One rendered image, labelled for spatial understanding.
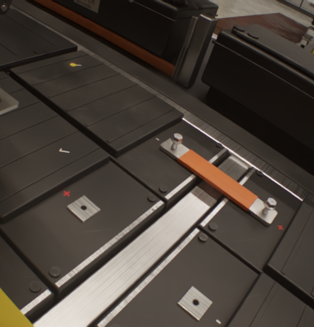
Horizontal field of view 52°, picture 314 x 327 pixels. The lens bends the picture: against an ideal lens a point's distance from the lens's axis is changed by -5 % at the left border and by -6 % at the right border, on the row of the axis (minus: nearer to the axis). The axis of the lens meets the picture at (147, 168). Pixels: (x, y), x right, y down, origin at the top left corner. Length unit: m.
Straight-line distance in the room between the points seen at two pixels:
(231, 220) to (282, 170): 0.15
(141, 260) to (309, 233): 0.19
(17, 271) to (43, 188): 0.08
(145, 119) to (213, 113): 0.13
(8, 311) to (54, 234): 0.09
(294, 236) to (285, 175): 0.12
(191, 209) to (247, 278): 0.09
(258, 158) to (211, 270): 0.21
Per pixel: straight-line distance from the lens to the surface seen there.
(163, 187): 0.35
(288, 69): 0.48
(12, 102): 0.26
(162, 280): 0.29
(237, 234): 0.35
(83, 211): 0.31
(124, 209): 0.32
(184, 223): 0.34
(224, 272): 0.31
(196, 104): 0.52
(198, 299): 0.29
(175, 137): 0.39
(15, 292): 0.27
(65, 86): 0.45
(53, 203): 0.32
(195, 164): 0.39
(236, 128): 0.51
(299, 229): 0.38
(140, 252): 0.31
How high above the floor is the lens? 1.23
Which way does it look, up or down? 41 degrees down
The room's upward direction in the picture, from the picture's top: 19 degrees clockwise
